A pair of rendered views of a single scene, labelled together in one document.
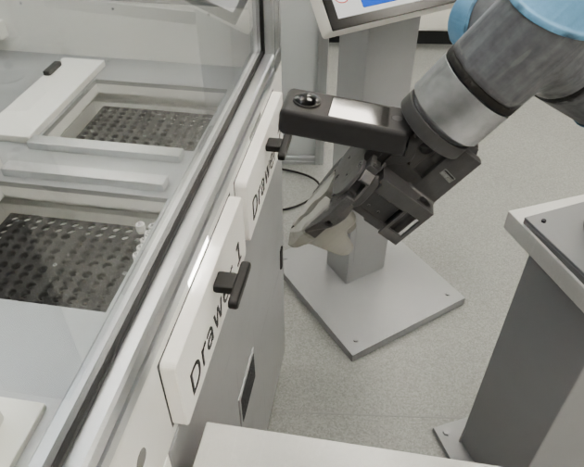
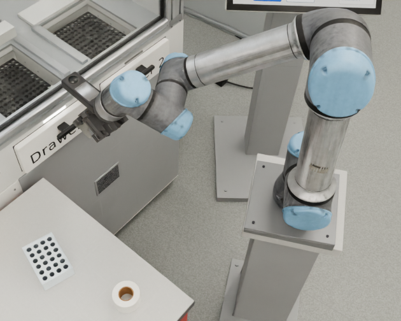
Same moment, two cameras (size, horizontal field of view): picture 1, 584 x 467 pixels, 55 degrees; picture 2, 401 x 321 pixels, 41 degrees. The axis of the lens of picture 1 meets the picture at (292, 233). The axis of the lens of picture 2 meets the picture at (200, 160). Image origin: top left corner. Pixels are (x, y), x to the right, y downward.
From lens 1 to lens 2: 98 cm
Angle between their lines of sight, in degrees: 22
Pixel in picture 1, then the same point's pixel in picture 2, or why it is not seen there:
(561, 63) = (121, 109)
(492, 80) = (104, 104)
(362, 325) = (236, 184)
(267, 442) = (57, 195)
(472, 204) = (382, 141)
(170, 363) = (17, 148)
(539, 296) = not seen: hidden behind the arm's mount
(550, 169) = not seen: outside the picture
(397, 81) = not seen: hidden behind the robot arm
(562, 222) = (271, 172)
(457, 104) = (98, 106)
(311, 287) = (224, 146)
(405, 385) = (236, 229)
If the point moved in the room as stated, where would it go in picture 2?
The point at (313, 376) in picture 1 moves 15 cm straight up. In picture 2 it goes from (189, 198) to (190, 179)
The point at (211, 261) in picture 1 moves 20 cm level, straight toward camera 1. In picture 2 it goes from (60, 116) to (23, 171)
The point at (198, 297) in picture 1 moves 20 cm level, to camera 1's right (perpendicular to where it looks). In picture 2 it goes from (44, 128) to (104, 160)
